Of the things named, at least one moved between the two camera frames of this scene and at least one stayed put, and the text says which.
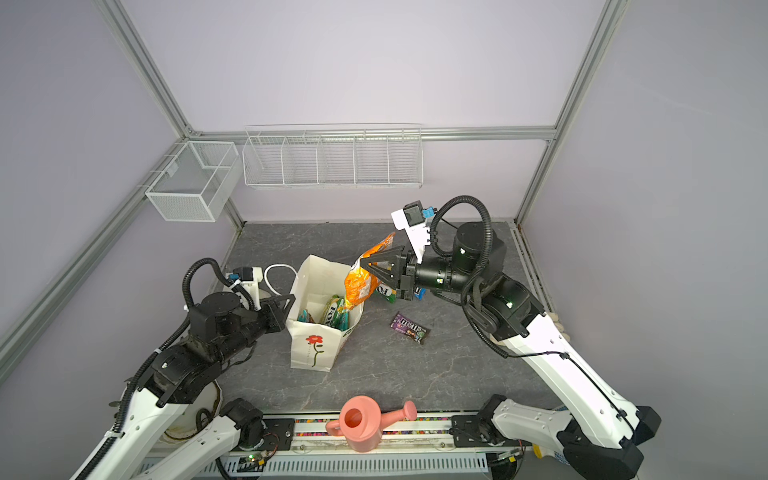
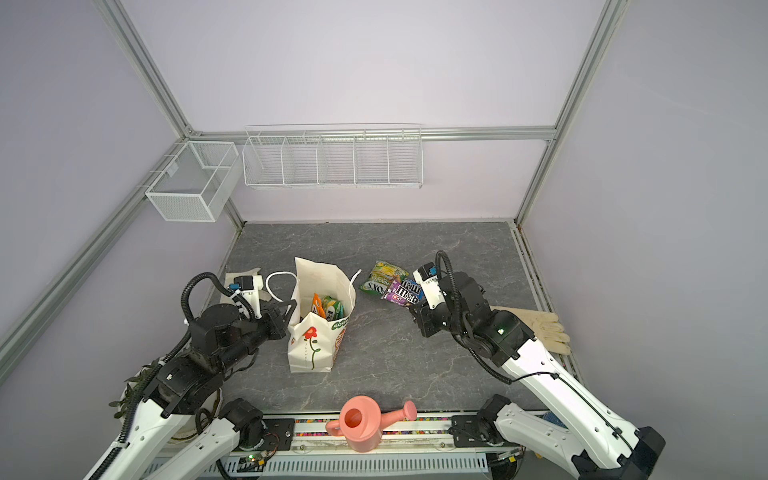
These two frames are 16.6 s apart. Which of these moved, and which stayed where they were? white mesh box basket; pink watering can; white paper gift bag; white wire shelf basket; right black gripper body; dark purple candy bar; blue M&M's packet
Moved: white paper gift bag; right black gripper body; dark purple candy bar
Stayed: pink watering can; white mesh box basket; white wire shelf basket; blue M&M's packet
